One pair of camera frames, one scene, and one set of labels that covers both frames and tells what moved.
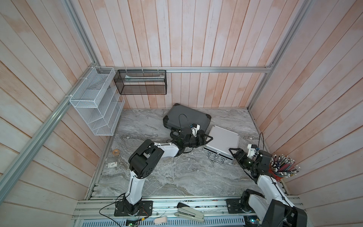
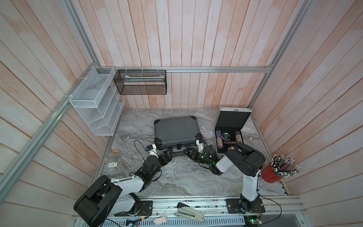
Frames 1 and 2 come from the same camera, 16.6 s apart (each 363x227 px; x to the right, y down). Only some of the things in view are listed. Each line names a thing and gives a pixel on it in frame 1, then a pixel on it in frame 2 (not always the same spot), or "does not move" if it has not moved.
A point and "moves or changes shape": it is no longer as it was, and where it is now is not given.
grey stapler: [185, 211] does not move
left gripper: [200, 143] → [168, 158]
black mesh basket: [141, 82] does not move
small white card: [112, 164] does not move
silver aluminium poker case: [218, 148] moves or changes shape
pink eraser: [160, 220] does not move
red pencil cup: [282, 166] does not move
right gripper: [238, 154] → [194, 151]
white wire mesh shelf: [98, 101] does not move
